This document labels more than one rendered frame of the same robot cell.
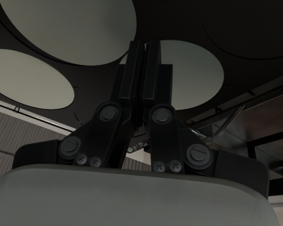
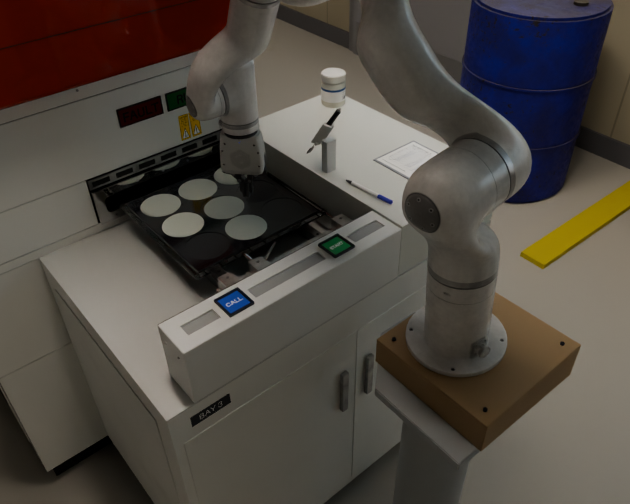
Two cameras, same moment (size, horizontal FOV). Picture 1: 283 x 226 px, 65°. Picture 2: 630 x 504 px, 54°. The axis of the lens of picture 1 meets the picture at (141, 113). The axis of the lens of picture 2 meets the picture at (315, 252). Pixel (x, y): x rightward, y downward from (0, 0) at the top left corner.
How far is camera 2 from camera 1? 153 cm
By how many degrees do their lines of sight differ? 107
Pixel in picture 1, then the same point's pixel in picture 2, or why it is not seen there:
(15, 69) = (186, 218)
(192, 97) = (254, 233)
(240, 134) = not seen: hidden behind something
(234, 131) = not seen: hidden behind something
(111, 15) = (237, 207)
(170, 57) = (249, 219)
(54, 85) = (195, 225)
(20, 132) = not seen: outside the picture
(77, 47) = (219, 213)
